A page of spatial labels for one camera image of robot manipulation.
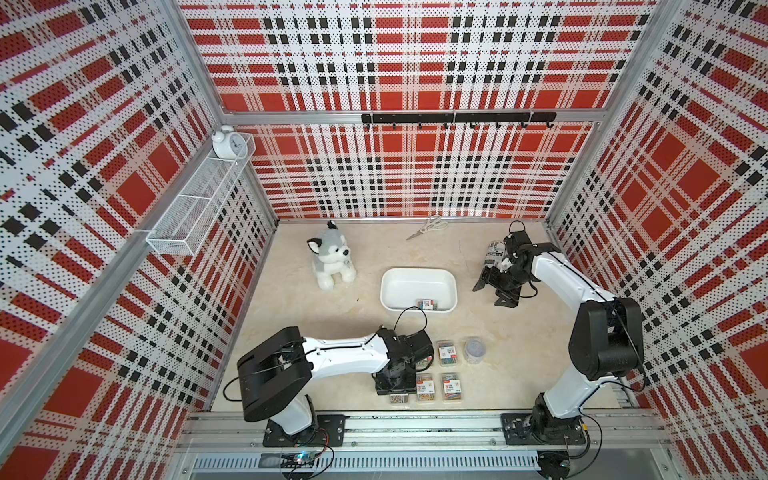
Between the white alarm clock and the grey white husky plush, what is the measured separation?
318mm

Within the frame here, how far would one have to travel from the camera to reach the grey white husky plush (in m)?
0.90

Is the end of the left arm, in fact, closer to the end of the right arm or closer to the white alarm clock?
the end of the right arm

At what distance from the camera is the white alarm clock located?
0.80 meters
